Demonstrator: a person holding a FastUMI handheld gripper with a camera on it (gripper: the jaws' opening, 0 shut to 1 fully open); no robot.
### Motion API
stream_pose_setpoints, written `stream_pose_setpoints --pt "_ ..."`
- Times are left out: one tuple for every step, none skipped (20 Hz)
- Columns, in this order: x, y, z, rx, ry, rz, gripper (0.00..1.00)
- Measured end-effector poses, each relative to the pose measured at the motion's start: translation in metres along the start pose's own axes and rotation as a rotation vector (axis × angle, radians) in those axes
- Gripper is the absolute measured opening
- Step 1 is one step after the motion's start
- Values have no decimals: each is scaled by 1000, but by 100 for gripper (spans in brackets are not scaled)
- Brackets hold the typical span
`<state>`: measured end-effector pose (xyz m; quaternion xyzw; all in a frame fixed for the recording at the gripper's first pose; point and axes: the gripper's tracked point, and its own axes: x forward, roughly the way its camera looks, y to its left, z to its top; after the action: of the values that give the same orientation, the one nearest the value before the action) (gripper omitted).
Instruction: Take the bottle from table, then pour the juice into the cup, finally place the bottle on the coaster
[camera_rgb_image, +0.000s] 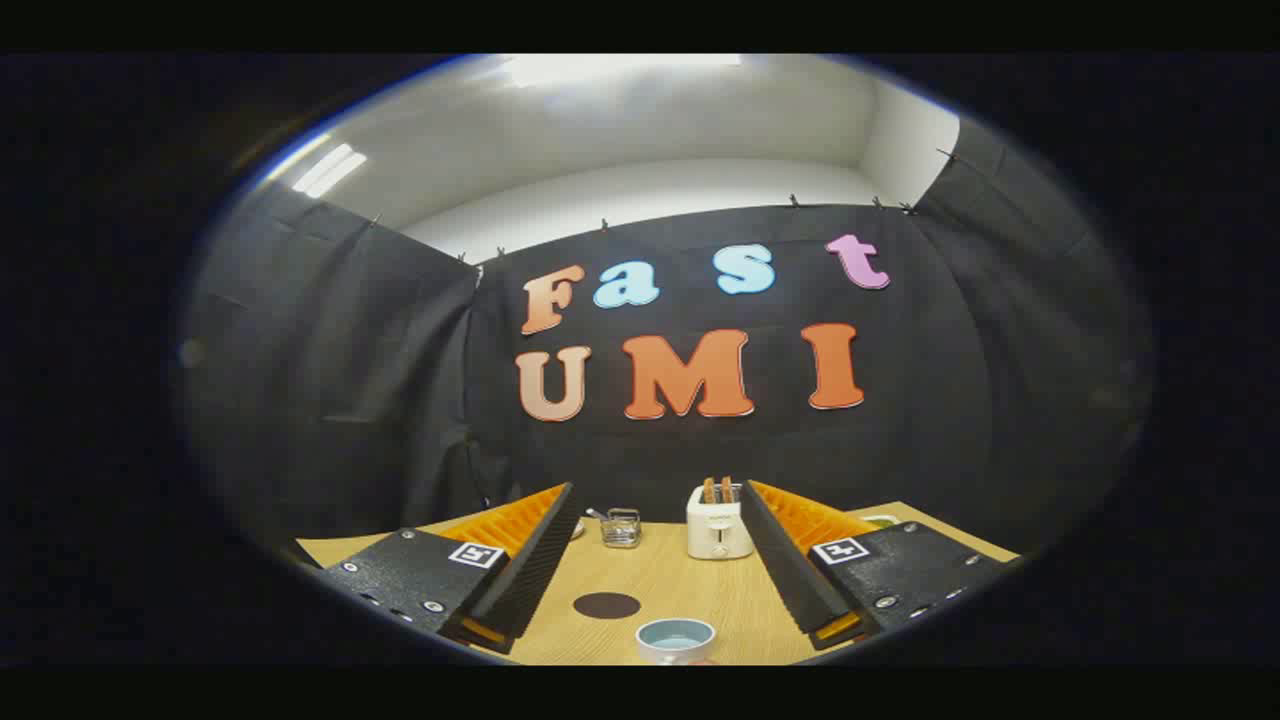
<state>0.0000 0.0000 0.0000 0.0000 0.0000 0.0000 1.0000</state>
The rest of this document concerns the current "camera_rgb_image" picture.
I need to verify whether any white cup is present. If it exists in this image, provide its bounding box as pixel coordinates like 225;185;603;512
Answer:
636;618;717;666

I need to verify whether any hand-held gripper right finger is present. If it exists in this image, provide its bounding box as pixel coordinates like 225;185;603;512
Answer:
740;480;1011;651

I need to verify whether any white toaster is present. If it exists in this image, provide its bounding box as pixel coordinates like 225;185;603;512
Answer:
686;484;755;561

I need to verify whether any dark round coaster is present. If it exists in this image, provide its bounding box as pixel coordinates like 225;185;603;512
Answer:
573;592;642;620

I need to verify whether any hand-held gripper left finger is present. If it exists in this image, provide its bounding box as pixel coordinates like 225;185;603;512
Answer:
315;482;584;656

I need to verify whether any ceiling light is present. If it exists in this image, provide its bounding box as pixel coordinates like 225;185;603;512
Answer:
292;143;368;199
500;55;743;89

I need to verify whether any wooden table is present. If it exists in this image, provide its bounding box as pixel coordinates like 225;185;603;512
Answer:
297;500;1021;666

